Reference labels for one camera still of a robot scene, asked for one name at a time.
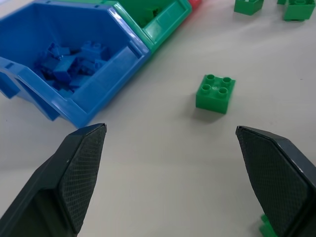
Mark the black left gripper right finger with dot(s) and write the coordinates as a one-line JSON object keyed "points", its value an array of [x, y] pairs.
{"points": [[276, 177]]}

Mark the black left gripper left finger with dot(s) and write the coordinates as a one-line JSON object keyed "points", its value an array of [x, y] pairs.
{"points": [[61, 177]]}

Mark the green square toy brick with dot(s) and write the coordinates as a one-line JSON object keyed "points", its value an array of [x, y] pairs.
{"points": [[297, 11], [214, 95], [248, 6]]}

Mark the blue toy brick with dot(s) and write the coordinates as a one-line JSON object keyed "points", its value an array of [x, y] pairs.
{"points": [[58, 50], [92, 50], [63, 67], [86, 67]]}

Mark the blue plastic storage bin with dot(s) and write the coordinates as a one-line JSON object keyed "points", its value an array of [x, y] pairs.
{"points": [[116, 81]]}

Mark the green plastic storage bin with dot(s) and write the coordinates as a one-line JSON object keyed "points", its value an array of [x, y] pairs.
{"points": [[160, 24]]}

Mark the red plastic storage bin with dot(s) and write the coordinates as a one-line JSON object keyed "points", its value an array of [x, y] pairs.
{"points": [[195, 3]]}

